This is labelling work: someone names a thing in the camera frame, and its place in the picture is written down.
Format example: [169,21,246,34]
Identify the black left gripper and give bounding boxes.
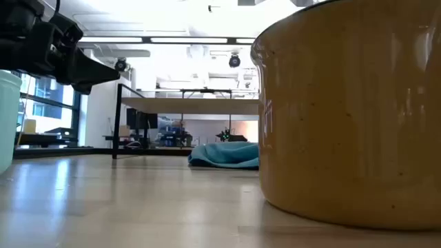
[0,0,121,96]

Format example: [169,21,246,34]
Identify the dark background desk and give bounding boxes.
[14,127,79,149]

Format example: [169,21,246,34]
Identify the dark background monitor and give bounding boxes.
[126,107,158,130]

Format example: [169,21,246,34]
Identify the black metal table frame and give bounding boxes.
[13,147,194,160]

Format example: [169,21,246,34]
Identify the blue cloth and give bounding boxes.
[187,142,260,170]

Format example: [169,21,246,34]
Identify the mint green mug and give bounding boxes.
[0,70,23,175]

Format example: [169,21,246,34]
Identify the yellow speckled mug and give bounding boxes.
[250,0,441,231]

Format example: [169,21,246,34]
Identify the wooden shelf black metal legs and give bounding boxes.
[112,83,260,160]

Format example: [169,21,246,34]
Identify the yellow box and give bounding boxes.
[23,118,37,134]

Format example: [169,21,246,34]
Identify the black overhead light bar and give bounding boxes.
[78,35,256,45]

